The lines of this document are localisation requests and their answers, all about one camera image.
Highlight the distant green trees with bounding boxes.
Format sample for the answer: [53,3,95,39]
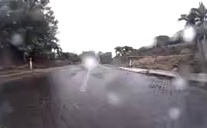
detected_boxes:
[113,45,139,58]

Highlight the grey brick paved road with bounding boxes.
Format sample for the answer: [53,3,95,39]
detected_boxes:
[0,63,207,128]

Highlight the pale concrete kerb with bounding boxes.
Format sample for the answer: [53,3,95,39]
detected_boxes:
[118,65,207,85]
[0,66,75,80]

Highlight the brown earth bank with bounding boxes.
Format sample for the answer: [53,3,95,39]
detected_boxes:
[127,44,205,73]

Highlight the large dark green trees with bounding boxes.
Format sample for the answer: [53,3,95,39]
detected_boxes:
[0,0,63,66]

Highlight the reddish earth verge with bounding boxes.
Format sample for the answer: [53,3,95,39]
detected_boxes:
[0,54,79,75]

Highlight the tall palm tree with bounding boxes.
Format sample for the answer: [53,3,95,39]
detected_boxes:
[177,2,207,68]

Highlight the white post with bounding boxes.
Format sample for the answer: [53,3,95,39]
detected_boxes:
[28,56,34,70]

